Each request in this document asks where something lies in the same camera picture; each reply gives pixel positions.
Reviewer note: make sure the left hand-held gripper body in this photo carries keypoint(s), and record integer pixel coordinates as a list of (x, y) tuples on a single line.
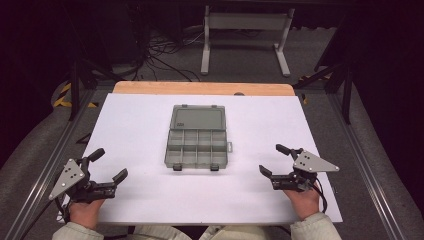
[(66, 178)]

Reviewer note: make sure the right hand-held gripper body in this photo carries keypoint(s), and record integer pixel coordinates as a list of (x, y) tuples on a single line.
[(313, 162)]

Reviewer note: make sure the clear plastic compartment box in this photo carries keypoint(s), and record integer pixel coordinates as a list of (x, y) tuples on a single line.
[(196, 146)]

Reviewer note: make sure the person's left hand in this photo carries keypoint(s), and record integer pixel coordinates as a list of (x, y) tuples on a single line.
[(85, 213)]

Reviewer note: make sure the person's right hand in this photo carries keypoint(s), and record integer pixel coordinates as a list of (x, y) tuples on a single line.
[(305, 203)]

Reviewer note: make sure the white board mat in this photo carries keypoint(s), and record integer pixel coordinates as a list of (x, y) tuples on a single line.
[(133, 133)]

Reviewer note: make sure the yellow black floor tape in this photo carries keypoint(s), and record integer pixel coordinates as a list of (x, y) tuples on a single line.
[(61, 101)]

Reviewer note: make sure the black metal stand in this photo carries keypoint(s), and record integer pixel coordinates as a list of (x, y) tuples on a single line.
[(346, 93), (75, 90)]

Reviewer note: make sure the person's light clothing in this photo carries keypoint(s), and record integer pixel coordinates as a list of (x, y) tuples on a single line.
[(233, 234)]

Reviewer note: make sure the aluminium floor rail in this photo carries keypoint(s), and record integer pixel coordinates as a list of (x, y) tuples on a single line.
[(366, 166), (50, 166)]

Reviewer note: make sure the white metal stand frame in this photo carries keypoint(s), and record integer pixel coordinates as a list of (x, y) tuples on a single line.
[(246, 21)]

